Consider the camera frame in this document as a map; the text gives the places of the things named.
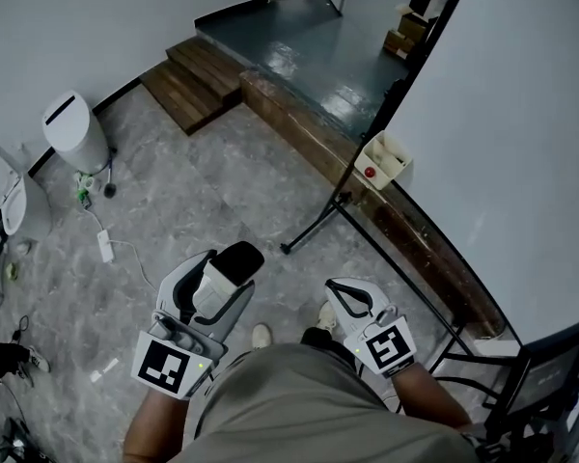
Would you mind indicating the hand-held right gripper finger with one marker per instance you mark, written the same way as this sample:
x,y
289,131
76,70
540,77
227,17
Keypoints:
x,y
345,318
374,294

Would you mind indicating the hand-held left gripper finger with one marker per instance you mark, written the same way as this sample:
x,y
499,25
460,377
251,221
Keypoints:
x,y
222,326
173,287

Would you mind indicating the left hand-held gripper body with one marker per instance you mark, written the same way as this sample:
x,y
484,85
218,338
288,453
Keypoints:
x,y
166,364

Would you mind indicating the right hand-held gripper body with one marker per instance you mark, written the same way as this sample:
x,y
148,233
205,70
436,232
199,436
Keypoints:
x,y
383,347

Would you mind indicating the black white whiteboard eraser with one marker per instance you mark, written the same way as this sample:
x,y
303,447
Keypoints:
x,y
236,261

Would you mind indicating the person's left forearm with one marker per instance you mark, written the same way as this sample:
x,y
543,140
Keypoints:
x,y
159,427

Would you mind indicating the person's right forearm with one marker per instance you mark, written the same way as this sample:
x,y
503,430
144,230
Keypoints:
x,y
429,398

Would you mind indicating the person's right shoe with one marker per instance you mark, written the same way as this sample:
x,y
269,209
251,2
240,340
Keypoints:
x,y
326,316

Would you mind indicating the person's shoe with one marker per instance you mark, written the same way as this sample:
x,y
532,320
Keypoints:
x,y
326,316
39,359
262,336

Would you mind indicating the person's black trousers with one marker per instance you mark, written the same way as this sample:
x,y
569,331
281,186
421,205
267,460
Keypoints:
x,y
325,340

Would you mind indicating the person's left shoe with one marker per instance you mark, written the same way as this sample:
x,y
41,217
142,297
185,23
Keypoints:
x,y
262,336

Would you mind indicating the white paper scrap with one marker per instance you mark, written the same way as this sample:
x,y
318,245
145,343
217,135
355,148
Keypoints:
x,y
105,370

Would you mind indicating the white power strip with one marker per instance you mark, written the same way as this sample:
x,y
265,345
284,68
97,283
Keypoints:
x,y
105,245

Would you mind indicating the person's shirt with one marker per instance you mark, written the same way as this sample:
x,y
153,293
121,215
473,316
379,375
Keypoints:
x,y
318,413

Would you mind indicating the black toilet brush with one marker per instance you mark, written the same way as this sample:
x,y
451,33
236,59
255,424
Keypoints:
x,y
110,191

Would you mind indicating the red round magnet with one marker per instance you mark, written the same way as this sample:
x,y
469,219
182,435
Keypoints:
x,y
369,172

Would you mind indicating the green bottle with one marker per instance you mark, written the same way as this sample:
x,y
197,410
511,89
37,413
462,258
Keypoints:
x,y
83,197

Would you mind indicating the white plastic storage box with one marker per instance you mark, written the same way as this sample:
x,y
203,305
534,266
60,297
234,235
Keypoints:
x,y
383,162

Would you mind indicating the white paper roll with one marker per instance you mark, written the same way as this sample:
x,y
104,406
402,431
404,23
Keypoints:
x,y
88,181

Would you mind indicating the crumpled white paper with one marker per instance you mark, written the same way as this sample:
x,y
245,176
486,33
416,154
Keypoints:
x,y
24,246

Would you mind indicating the crumpled green wrapper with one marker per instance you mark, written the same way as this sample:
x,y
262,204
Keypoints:
x,y
13,270

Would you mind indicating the white cylindrical bin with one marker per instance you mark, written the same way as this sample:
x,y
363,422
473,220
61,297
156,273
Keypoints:
x,y
74,133

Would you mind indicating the wooden steps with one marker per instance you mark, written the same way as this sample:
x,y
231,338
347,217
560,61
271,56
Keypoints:
x,y
193,85

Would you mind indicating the cardboard box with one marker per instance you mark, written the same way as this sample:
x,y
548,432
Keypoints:
x,y
398,44
417,24

